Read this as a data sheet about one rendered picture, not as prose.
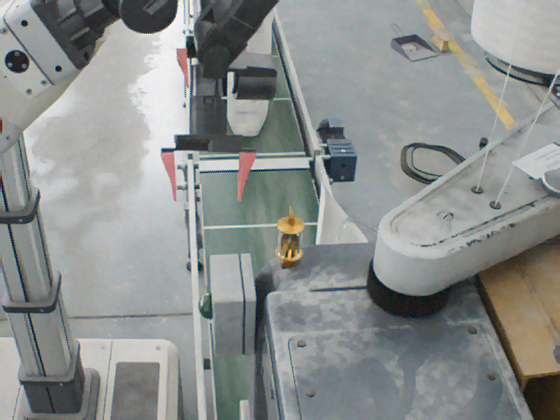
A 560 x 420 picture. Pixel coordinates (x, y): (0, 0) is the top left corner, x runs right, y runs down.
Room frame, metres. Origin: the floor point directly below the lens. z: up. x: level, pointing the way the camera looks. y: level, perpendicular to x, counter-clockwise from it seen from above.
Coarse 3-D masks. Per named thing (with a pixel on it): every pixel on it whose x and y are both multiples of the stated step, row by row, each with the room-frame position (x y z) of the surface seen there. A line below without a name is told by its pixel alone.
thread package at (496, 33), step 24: (480, 0) 0.78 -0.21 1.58; (504, 0) 0.74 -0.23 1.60; (528, 0) 0.72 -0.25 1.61; (552, 0) 0.71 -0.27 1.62; (480, 24) 0.77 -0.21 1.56; (504, 24) 0.74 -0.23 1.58; (528, 24) 0.72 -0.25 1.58; (552, 24) 0.71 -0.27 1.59; (504, 48) 0.73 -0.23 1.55; (528, 48) 0.72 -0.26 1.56; (552, 48) 0.71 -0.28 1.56; (552, 72) 0.71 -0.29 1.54
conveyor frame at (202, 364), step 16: (192, 160) 2.16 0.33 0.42; (320, 160) 2.21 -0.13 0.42; (192, 176) 2.07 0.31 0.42; (320, 176) 2.13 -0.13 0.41; (192, 192) 1.97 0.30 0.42; (320, 192) 2.11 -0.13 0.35; (192, 208) 1.88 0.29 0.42; (192, 224) 1.80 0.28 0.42; (192, 240) 1.72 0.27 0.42; (192, 256) 1.65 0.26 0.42; (192, 272) 1.58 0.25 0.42; (192, 288) 1.51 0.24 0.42; (208, 320) 1.43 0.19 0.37; (208, 368) 1.32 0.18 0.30
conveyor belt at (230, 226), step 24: (216, 192) 2.03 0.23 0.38; (264, 192) 2.05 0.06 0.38; (288, 192) 2.06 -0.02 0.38; (312, 192) 2.07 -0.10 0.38; (216, 216) 1.90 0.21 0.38; (240, 216) 1.91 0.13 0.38; (264, 216) 1.92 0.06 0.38; (288, 216) 1.93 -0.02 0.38; (312, 216) 1.93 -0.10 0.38; (216, 240) 1.78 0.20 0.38; (240, 240) 1.79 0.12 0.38; (264, 240) 1.79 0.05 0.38; (312, 240) 1.81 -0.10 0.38; (264, 264) 1.68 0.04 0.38; (216, 360) 1.28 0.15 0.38; (240, 360) 1.29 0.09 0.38; (216, 384) 1.20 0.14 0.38; (240, 384) 1.21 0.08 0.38; (216, 408) 1.12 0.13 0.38
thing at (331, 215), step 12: (324, 192) 1.17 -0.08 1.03; (324, 204) 1.16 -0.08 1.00; (336, 204) 1.11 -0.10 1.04; (324, 216) 1.15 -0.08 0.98; (336, 216) 1.10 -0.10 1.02; (324, 228) 1.15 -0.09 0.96; (336, 228) 1.10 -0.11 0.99; (348, 228) 1.06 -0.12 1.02; (324, 240) 1.14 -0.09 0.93; (348, 240) 1.06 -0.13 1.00; (360, 240) 1.02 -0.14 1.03
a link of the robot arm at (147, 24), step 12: (120, 0) 0.88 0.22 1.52; (132, 0) 0.87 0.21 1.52; (144, 0) 0.88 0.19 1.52; (156, 0) 0.88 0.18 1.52; (168, 0) 0.88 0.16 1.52; (120, 12) 0.87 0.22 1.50; (132, 12) 0.88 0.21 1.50; (144, 12) 0.88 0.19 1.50; (156, 12) 0.89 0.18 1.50; (168, 12) 0.89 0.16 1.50; (132, 24) 0.88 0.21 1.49; (144, 24) 0.88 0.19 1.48; (156, 24) 0.89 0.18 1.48; (168, 24) 0.89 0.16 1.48
